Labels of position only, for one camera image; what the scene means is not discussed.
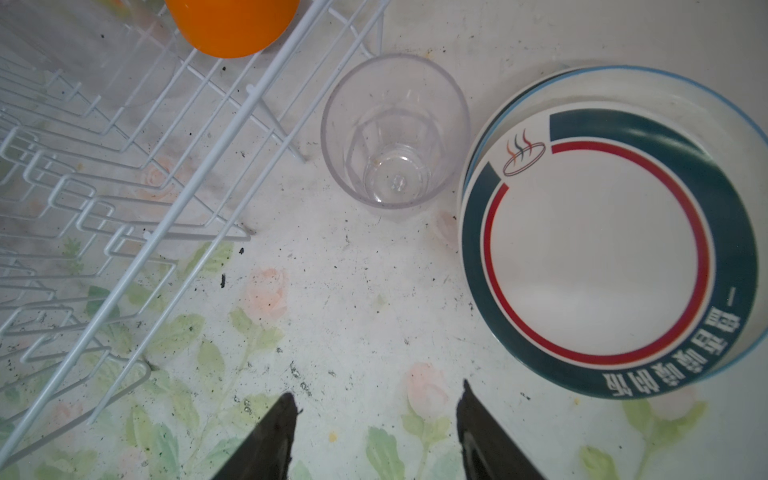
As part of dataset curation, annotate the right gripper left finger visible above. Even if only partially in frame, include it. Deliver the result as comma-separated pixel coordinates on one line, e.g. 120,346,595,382
213,392,299,480

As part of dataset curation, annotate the orange bowl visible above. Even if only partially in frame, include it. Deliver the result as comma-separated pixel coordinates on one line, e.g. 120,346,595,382
165,0,300,59

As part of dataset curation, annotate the white wire dish rack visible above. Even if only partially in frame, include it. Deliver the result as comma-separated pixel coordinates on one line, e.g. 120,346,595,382
1,1,388,479

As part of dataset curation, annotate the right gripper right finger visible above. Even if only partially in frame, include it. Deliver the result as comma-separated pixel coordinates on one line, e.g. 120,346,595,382
456,380,544,480

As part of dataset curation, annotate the blue rimmed watermelon plate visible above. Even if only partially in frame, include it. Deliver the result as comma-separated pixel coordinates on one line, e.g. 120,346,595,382
461,64,768,373

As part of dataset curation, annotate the green red rimmed plate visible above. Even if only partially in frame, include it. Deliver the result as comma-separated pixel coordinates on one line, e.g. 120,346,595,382
458,107,758,400

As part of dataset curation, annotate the clear glass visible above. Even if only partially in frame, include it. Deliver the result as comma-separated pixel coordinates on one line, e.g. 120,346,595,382
320,54,470,210

